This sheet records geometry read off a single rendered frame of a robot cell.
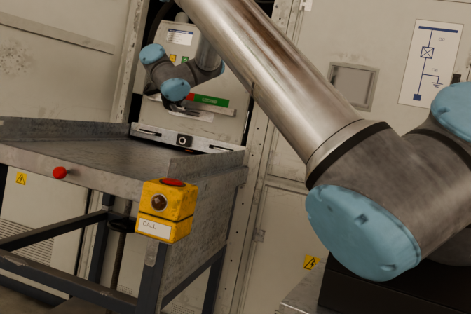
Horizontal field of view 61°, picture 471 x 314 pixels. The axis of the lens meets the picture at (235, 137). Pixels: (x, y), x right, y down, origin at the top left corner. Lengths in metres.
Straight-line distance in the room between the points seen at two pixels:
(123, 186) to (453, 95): 0.75
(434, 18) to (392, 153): 1.10
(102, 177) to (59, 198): 0.98
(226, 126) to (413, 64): 0.75
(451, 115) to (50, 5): 1.47
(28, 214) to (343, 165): 1.80
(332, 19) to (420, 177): 1.12
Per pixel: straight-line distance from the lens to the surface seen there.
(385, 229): 0.51
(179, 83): 1.31
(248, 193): 1.62
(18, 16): 1.69
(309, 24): 1.60
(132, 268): 1.89
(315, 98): 0.59
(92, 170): 1.08
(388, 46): 1.57
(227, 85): 1.68
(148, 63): 1.39
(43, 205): 2.09
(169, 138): 1.76
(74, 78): 1.77
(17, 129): 1.36
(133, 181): 1.02
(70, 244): 2.03
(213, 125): 1.69
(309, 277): 0.88
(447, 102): 0.63
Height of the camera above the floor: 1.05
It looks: 3 degrees down
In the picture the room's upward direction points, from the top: 11 degrees clockwise
